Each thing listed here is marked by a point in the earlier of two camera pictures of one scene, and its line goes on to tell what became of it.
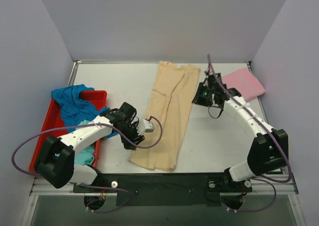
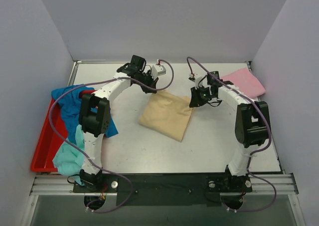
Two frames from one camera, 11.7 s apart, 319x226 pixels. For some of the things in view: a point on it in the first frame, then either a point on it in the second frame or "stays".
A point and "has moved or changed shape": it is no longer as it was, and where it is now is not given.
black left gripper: (134, 139) -> (148, 82)
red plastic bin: (53, 120) stays
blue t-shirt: (75, 110) stays
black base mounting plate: (165, 189) stays
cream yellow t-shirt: (170, 103) has moved or changed shape
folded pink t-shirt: (245, 83) stays
